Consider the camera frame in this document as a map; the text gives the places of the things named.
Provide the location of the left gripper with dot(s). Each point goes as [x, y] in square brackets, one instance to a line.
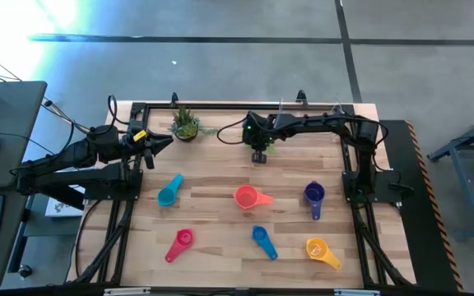
[136, 144]

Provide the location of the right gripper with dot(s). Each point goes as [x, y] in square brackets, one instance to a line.
[259, 131]

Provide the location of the orange measuring cup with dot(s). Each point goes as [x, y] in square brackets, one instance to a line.
[246, 198]

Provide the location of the teal measuring cup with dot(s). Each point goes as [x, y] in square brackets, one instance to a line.
[166, 197]

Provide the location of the purple measuring cup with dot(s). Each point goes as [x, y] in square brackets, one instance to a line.
[314, 192]

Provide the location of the blue measuring cup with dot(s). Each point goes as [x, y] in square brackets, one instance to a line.
[259, 234]

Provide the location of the pink measuring cup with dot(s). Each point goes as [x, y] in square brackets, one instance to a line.
[184, 237]

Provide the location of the yellow measuring cup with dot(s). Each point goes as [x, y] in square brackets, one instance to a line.
[316, 248]

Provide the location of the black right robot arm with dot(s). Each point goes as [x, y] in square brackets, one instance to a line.
[311, 121]

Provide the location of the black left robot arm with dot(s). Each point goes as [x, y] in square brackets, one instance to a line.
[72, 177]

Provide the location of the clear plastic basket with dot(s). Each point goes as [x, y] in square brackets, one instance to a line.
[298, 137]

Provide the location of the yellow label tag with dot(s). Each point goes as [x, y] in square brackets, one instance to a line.
[139, 135]

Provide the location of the small potted succulent plant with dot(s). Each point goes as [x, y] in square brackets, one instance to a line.
[187, 129]

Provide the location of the black table clamp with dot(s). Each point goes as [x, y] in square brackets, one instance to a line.
[301, 97]
[174, 99]

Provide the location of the black diagonal support beam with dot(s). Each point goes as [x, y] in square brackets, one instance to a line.
[62, 198]

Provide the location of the white printed box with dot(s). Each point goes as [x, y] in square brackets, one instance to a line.
[62, 209]

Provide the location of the grey side desk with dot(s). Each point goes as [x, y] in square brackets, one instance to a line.
[10, 115]

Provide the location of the black hazard-striped floor mat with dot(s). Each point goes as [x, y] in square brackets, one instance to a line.
[418, 246]

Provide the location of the black caster wheel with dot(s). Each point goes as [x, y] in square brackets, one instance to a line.
[25, 271]

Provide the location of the blue-grey metal stand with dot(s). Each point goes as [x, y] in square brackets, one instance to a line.
[460, 185]

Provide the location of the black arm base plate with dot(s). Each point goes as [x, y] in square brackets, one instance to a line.
[135, 191]
[379, 195]

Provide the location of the black aluminium table frame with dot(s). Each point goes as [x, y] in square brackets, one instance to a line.
[220, 106]

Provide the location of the white metal bracket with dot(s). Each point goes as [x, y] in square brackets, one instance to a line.
[356, 292]
[126, 291]

